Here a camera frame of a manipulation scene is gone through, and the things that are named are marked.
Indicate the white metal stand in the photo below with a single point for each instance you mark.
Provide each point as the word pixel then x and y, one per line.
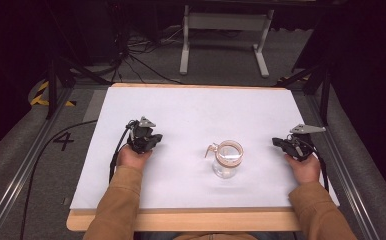
pixel 226 36

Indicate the person's right hand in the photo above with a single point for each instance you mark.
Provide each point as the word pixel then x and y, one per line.
pixel 303 170

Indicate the glass jar with wooden lid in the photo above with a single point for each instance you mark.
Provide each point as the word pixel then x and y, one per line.
pixel 227 159

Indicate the yellow black hazard tape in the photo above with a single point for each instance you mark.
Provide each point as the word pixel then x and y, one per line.
pixel 46 96

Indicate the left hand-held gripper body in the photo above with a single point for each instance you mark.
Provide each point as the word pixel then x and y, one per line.
pixel 141 136

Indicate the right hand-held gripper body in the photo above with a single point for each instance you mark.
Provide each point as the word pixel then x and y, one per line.
pixel 300 141

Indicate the black tripod stand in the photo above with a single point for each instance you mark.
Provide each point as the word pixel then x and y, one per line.
pixel 317 83
pixel 59 76

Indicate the wooden table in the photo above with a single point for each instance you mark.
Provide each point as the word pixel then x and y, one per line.
pixel 187 220

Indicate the aluminium floor rail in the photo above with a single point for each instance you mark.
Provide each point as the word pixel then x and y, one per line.
pixel 344 173
pixel 17 173

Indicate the person's left hand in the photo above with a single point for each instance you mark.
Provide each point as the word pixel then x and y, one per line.
pixel 131 159

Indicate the white paper sheet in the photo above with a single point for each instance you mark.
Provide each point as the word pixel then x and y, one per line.
pixel 201 133

